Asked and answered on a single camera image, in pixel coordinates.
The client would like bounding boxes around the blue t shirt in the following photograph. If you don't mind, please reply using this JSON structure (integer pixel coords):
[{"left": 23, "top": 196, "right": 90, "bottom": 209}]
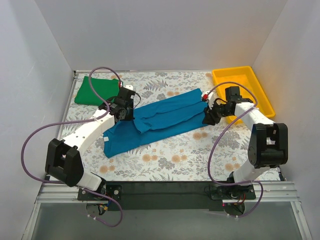
[{"left": 103, "top": 88, "right": 208, "bottom": 158}]

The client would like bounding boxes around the yellow plastic tray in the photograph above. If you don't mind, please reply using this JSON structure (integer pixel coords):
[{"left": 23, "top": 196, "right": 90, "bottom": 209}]
[{"left": 212, "top": 66, "right": 276, "bottom": 119}]

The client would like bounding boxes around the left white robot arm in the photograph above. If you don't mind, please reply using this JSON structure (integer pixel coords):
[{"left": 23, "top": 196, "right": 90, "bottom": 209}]
[{"left": 45, "top": 85, "right": 136, "bottom": 200}]

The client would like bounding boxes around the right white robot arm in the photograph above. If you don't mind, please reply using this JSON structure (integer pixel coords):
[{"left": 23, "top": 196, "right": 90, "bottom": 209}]
[{"left": 201, "top": 83, "right": 288, "bottom": 200}]

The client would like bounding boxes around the folded green t shirt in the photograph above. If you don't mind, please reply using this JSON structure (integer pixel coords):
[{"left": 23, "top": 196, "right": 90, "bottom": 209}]
[{"left": 74, "top": 75, "right": 124, "bottom": 106}]

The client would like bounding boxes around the floral table mat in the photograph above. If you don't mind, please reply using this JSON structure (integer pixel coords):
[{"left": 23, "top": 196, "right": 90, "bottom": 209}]
[{"left": 49, "top": 71, "right": 286, "bottom": 182}]

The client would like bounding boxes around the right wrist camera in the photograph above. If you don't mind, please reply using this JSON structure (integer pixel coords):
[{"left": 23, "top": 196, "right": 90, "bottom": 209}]
[{"left": 201, "top": 91, "right": 216, "bottom": 109}]

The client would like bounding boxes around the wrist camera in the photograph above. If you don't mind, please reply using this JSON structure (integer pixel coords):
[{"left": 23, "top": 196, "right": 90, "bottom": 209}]
[
  {"left": 201, "top": 91, "right": 216, "bottom": 109},
  {"left": 121, "top": 85, "right": 134, "bottom": 91}
]

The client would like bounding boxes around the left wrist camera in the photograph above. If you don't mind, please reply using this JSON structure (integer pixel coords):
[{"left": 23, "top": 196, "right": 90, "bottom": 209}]
[{"left": 121, "top": 85, "right": 134, "bottom": 91}]

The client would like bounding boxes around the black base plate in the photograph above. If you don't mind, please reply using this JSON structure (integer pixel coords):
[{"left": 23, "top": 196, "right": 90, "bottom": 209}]
[{"left": 77, "top": 181, "right": 256, "bottom": 211}]

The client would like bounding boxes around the aluminium frame rail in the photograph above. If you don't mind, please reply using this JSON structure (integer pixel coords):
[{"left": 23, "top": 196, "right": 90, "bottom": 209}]
[{"left": 23, "top": 181, "right": 312, "bottom": 240}]

